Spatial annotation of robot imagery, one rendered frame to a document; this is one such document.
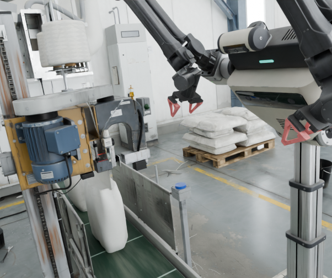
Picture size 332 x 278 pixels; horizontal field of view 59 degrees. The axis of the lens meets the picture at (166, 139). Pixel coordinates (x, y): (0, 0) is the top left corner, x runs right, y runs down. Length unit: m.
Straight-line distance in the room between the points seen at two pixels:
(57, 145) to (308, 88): 0.85
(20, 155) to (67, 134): 0.32
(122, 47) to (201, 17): 2.29
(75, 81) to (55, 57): 3.00
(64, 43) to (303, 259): 1.33
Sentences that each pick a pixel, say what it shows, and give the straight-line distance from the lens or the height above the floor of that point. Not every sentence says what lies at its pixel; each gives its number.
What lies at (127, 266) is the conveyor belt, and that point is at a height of 0.38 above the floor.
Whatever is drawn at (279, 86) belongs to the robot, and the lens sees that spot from 1.04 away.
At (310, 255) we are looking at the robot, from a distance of 1.49.
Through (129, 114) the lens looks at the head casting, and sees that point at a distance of 1.49.
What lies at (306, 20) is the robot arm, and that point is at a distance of 0.68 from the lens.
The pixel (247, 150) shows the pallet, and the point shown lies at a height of 0.11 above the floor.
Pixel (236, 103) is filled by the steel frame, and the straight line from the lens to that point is 7.37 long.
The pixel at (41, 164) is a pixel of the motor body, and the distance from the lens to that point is 1.23.
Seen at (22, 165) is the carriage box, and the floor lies 1.14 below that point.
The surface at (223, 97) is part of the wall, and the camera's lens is 7.20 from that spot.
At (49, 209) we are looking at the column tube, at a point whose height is 0.88.
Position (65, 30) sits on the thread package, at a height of 1.64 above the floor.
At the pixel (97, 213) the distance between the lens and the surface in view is 1.89.
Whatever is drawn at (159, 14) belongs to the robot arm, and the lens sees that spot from 1.24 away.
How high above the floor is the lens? 1.50
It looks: 15 degrees down
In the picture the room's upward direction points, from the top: 6 degrees counter-clockwise
